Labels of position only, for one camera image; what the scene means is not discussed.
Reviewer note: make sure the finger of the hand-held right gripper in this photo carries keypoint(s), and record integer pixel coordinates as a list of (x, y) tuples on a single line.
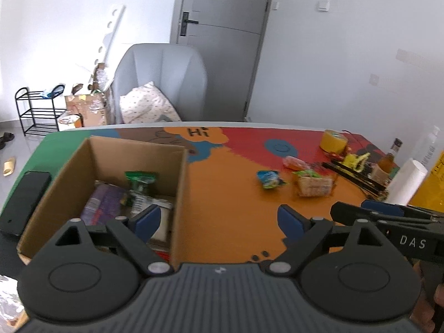
[(381, 207), (350, 213)]

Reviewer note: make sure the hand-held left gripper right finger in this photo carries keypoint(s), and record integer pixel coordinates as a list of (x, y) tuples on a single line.
[(291, 222)]

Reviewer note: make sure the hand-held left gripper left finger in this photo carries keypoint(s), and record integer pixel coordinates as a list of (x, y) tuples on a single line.
[(147, 220)]

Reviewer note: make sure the white packet with black label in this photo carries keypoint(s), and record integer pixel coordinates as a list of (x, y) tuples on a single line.
[(152, 204)]

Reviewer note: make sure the brown cardboard box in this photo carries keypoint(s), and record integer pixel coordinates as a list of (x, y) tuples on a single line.
[(177, 194)]

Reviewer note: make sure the clear cracker packet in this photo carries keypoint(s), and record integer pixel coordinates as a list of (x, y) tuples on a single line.
[(314, 185)]

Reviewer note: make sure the blue green snack packet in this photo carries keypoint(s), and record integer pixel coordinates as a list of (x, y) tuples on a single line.
[(270, 178)]

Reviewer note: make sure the long purple snack packet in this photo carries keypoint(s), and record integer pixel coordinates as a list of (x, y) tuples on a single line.
[(100, 204)]

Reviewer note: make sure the pink sausage snack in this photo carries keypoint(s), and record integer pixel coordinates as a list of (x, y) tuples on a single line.
[(293, 162)]

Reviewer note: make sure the person's right hand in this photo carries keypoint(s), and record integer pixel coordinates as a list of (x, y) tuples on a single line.
[(425, 315)]

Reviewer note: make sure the white paper roll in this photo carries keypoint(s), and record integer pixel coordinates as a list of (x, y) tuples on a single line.
[(406, 184)]

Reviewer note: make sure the black rod bundle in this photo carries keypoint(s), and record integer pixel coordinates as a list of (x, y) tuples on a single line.
[(353, 178)]

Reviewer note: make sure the brown glass bottle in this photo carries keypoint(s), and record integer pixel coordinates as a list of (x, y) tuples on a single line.
[(385, 166)]

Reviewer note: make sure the yellow clip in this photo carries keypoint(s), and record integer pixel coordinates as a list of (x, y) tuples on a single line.
[(355, 161)]

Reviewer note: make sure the large yellow drink bottle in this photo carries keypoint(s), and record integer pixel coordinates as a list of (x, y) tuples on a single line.
[(437, 180)]

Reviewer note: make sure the colourful cartoon table mat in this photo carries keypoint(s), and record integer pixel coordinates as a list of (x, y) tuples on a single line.
[(236, 187)]

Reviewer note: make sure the yellow tape roll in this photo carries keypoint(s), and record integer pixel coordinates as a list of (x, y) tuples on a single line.
[(333, 141)]

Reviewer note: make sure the dotted white pillow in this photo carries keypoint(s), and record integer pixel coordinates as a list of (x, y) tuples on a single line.
[(145, 105)]

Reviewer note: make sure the black smartphone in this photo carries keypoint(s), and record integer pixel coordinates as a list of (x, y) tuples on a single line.
[(26, 197)]

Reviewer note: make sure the cardboard box with packaging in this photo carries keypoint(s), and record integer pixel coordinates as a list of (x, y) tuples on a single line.
[(88, 109)]

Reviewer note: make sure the white orange paper bag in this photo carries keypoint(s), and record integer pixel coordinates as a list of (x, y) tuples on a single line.
[(69, 121)]

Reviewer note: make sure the grey armchair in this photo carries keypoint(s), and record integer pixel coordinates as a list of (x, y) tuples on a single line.
[(163, 76)]

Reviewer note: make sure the yellow slipper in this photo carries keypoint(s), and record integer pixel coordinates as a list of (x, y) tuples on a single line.
[(9, 166)]

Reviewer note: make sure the blue plastic bag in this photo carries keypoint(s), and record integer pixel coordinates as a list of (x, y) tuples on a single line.
[(52, 92)]

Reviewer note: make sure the dark sandals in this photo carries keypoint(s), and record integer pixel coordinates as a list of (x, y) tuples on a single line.
[(6, 139)]

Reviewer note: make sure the black shoe rack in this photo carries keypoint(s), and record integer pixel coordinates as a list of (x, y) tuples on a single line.
[(26, 111)]

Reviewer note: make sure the grey door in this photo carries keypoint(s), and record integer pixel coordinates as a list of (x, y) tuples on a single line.
[(225, 41)]

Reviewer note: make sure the tall white foam board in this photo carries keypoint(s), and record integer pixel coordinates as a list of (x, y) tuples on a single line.
[(111, 31)]

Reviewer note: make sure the white light switch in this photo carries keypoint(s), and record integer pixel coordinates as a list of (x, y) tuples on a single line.
[(323, 5)]

